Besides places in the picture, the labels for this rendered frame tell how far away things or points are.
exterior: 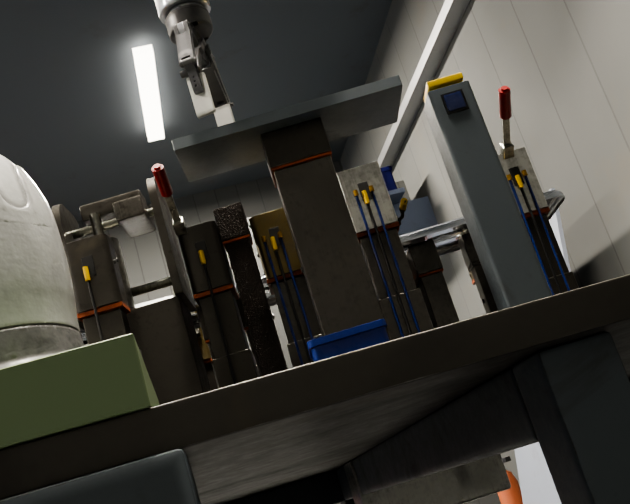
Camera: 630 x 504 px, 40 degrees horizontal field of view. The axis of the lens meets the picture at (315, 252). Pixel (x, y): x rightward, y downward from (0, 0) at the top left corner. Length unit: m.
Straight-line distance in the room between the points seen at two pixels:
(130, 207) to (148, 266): 6.18
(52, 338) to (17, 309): 0.04
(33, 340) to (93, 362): 0.11
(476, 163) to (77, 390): 0.80
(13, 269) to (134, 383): 0.19
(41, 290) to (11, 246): 0.05
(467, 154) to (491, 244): 0.15
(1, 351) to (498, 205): 0.79
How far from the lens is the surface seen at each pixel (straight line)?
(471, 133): 1.38
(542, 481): 4.23
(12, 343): 0.83
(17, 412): 0.75
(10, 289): 0.85
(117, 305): 1.36
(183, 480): 0.72
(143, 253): 7.70
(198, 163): 1.40
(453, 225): 1.61
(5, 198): 0.90
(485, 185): 1.35
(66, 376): 0.75
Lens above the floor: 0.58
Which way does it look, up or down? 16 degrees up
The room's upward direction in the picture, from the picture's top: 17 degrees counter-clockwise
